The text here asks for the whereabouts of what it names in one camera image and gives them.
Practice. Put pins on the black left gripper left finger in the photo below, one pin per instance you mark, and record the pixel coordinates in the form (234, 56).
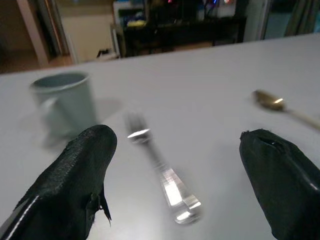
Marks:
(67, 180)

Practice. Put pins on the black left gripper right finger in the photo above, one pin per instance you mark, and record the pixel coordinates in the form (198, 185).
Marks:
(282, 180)

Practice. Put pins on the gold spoon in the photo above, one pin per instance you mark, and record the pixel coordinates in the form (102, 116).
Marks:
(277, 103)

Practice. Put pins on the pale blue mug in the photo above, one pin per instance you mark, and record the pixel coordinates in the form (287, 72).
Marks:
(65, 102)

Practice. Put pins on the silver fork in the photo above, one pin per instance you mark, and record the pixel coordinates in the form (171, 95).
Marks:
(161, 168)

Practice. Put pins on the yellow cloth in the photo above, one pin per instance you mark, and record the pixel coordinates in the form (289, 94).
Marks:
(136, 23)

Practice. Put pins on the white storage box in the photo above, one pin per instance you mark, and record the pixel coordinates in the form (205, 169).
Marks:
(126, 15)

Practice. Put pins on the black console table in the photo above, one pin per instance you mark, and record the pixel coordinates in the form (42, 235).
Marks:
(182, 33)

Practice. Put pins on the white door frame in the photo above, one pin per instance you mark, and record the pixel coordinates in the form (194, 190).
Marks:
(32, 32)

